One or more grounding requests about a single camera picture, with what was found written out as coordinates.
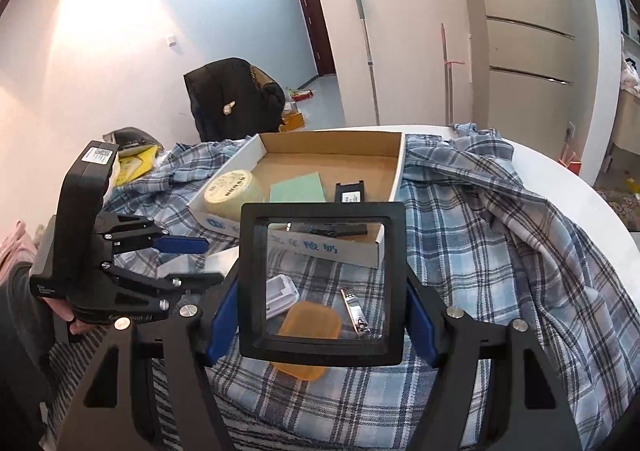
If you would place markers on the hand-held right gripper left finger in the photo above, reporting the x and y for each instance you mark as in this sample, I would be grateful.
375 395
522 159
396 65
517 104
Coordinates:
222 321

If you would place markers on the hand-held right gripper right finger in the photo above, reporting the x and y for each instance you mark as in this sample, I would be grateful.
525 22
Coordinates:
422 326

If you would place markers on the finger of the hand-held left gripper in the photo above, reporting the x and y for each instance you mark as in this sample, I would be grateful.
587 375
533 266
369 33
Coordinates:
182 245
150 286

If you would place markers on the white remote control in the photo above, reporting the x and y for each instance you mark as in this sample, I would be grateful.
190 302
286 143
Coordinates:
222 261

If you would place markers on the white charger plug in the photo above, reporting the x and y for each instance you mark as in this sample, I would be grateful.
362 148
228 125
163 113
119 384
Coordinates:
280 291

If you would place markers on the metal nail clipper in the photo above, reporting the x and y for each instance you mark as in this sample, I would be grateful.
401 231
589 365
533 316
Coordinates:
356 313

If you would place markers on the cream round tin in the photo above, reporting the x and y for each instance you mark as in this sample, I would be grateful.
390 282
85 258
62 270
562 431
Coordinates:
230 191

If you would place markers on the orange plastic soap box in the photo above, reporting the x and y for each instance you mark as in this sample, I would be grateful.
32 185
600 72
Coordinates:
300 372

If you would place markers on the green card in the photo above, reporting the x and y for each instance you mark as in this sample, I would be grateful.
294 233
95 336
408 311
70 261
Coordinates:
297 188

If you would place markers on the black square magnifier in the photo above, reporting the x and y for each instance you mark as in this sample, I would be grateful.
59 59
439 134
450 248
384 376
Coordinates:
320 209

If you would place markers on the black battery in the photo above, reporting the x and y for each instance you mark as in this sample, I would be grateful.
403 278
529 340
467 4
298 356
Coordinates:
348 193

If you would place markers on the shallow cardboard box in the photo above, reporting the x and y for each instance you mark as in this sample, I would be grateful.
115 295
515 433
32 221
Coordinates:
325 156

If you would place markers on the person's left forearm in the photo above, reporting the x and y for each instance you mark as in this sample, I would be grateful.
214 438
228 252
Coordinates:
20 356

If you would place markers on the person's left hand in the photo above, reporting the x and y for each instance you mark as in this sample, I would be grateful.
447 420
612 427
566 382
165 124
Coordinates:
65 316

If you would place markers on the pink cloth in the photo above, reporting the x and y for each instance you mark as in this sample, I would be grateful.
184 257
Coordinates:
15 246

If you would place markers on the blue plaid shirt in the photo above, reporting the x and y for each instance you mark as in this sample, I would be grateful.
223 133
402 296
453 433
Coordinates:
475 256

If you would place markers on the yellow envelope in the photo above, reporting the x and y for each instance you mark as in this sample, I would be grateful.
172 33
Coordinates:
135 163

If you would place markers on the grey bag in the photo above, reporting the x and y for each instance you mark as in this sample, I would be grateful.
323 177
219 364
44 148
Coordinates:
127 136

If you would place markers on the grey striped sweater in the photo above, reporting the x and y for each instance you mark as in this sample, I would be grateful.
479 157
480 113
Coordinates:
275 431

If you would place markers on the chair with black jacket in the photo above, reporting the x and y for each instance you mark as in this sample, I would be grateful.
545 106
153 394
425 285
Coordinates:
220 91

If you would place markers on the yellow box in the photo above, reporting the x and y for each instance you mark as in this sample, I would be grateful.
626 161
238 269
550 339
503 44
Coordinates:
292 120

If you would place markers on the patterned floor mat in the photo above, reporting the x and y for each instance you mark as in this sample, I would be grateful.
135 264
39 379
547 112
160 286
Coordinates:
620 206

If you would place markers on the red broom stick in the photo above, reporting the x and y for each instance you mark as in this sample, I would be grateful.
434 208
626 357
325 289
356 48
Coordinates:
448 76

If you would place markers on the dark brown door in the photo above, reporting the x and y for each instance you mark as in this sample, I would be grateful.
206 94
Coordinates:
315 21

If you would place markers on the beige vanity cabinet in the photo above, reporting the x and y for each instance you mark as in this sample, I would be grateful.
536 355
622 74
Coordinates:
625 126

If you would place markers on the beige refrigerator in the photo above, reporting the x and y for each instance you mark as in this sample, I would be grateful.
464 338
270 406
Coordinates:
525 46

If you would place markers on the pile of pale clothes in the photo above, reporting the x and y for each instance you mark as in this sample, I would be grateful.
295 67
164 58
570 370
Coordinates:
631 73

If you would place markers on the bathroom mirror cabinet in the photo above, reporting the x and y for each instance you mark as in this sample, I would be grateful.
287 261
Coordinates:
631 11

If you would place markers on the white wall switch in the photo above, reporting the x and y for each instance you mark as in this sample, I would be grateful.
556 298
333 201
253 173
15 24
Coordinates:
172 41

